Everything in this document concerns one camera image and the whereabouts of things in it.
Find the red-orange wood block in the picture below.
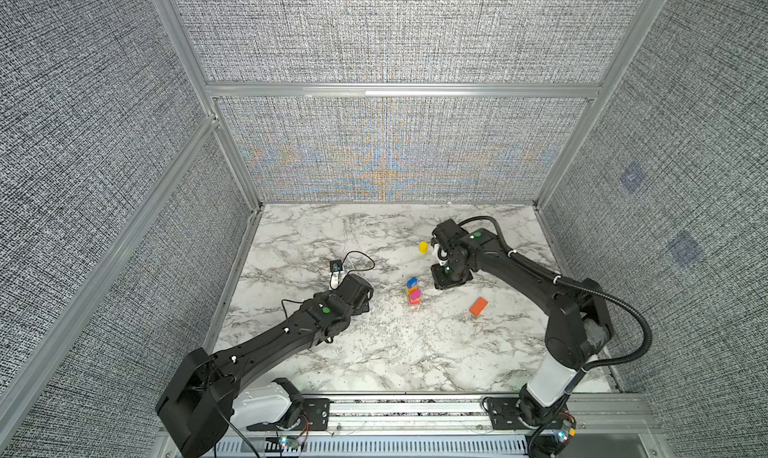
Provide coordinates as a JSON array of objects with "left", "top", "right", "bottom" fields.
[{"left": 469, "top": 297, "right": 488, "bottom": 317}]

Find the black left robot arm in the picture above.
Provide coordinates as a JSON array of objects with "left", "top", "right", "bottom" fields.
[{"left": 156, "top": 274, "right": 374, "bottom": 457}]

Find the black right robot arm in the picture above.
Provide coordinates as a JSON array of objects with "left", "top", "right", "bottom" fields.
[{"left": 430, "top": 220, "right": 614, "bottom": 429}]

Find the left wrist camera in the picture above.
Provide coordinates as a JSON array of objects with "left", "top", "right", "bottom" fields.
[{"left": 329, "top": 259, "right": 373, "bottom": 298}]

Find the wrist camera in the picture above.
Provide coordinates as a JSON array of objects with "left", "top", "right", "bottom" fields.
[
  {"left": 329, "top": 259, "right": 373, "bottom": 298},
  {"left": 430, "top": 219, "right": 468, "bottom": 262}
]

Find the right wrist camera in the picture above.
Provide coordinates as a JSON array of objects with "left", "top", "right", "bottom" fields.
[{"left": 430, "top": 219, "right": 468, "bottom": 262}]

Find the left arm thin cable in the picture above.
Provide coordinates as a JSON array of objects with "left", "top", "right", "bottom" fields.
[{"left": 209, "top": 250, "right": 376, "bottom": 458}]

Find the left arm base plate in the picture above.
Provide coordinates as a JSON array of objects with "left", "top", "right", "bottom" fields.
[{"left": 246, "top": 398, "right": 331, "bottom": 433}]

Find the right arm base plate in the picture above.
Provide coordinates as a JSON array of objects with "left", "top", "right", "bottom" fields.
[{"left": 481, "top": 397, "right": 526, "bottom": 431}]

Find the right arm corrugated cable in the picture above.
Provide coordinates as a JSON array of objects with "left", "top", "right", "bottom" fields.
[{"left": 458, "top": 216, "right": 653, "bottom": 453}]

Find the aluminium front rail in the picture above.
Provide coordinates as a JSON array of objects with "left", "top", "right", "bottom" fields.
[{"left": 158, "top": 393, "right": 658, "bottom": 438}]

